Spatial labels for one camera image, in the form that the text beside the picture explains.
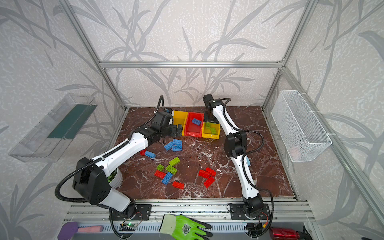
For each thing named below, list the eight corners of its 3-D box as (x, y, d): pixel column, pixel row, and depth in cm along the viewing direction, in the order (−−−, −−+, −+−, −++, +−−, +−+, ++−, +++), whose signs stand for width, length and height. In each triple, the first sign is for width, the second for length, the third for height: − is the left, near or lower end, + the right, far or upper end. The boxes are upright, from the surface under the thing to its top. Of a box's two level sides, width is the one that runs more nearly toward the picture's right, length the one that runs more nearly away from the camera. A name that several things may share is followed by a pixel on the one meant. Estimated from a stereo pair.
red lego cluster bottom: (207, 188, 83) (207, 187, 81) (203, 183, 85) (203, 182, 83) (215, 180, 86) (216, 179, 84) (211, 175, 88) (211, 174, 86)
